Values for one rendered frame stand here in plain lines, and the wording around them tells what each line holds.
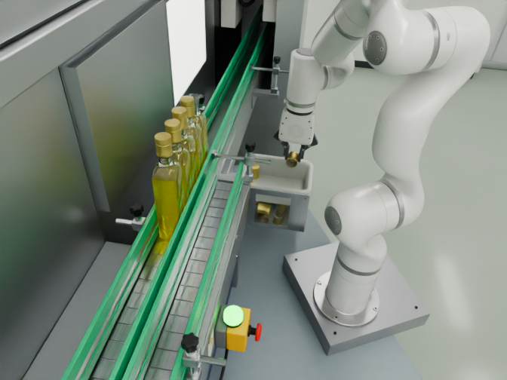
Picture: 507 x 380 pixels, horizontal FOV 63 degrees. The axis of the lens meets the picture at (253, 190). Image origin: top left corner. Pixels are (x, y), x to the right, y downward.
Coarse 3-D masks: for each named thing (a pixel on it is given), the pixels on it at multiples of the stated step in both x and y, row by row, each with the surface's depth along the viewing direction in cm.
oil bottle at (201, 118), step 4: (200, 112) 108; (196, 116) 107; (200, 116) 107; (204, 116) 109; (196, 120) 106; (200, 120) 106; (204, 120) 109; (200, 124) 107; (204, 124) 109; (204, 128) 110; (204, 132) 110; (204, 136) 111; (204, 140) 112; (204, 144) 112; (204, 148) 113; (204, 152) 113; (204, 156) 114; (204, 160) 115
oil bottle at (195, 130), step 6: (192, 126) 102; (198, 126) 104; (186, 132) 102; (192, 132) 102; (198, 132) 104; (198, 138) 104; (198, 144) 105; (198, 150) 106; (198, 156) 107; (198, 162) 108; (198, 168) 109; (198, 174) 110
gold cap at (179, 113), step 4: (176, 108) 95; (180, 108) 95; (184, 108) 95; (172, 112) 94; (176, 112) 93; (180, 112) 93; (184, 112) 94; (172, 116) 95; (176, 116) 94; (180, 116) 94; (184, 116) 94; (180, 120) 94; (184, 120) 95; (180, 124) 95; (184, 124) 95; (184, 128) 96
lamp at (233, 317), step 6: (234, 306) 90; (228, 312) 89; (234, 312) 89; (240, 312) 89; (228, 318) 88; (234, 318) 88; (240, 318) 89; (228, 324) 89; (234, 324) 88; (240, 324) 89
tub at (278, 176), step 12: (264, 156) 138; (276, 156) 138; (264, 168) 140; (276, 168) 140; (288, 168) 139; (300, 168) 138; (312, 168) 134; (264, 180) 139; (276, 180) 139; (288, 180) 140; (300, 180) 140; (300, 192) 124
